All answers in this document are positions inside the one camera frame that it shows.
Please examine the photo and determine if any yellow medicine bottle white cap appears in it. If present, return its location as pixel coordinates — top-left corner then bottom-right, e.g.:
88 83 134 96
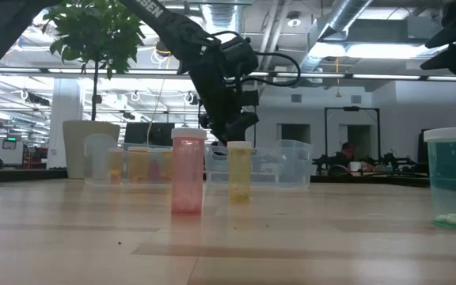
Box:
226 140 253 203

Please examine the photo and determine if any white planter pot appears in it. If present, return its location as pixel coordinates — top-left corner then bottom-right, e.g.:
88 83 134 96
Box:
62 120 121 180

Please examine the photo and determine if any person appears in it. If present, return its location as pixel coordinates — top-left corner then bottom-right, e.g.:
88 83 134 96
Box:
337 142 356 168

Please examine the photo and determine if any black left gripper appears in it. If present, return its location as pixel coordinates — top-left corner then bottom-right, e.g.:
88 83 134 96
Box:
180 43 260 146

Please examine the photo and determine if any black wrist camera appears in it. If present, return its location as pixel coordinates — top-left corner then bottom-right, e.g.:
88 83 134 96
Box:
220 36 259 78

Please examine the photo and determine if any amber-yellow medicine bottle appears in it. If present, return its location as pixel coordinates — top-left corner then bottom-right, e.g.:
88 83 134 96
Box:
127 146 150 184
160 148 173 183

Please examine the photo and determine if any pink medicine bottle white cap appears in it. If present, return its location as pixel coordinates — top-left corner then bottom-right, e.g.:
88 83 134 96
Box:
170 127 207 216

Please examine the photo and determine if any black metal frame stand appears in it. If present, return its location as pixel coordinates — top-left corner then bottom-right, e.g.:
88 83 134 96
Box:
324 106 382 159

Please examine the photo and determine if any clear plastic bin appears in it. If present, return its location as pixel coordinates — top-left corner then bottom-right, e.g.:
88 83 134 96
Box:
82 133 173 187
204 139 314 189

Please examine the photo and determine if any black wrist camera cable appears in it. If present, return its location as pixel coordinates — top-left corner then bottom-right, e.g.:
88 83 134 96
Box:
207 30 302 88

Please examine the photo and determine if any green leafy indoor tree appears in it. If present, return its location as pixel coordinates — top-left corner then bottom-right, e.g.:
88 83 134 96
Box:
41 0 146 122

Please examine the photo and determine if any black computer monitor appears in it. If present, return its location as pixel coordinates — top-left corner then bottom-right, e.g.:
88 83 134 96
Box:
123 122 176 147

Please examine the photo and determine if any teal-green medicine bottle white cap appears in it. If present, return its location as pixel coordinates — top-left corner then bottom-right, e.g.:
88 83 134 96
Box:
423 127 456 232

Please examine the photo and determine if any silver ceiling duct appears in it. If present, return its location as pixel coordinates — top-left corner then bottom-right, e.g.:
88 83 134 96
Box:
298 0 374 73

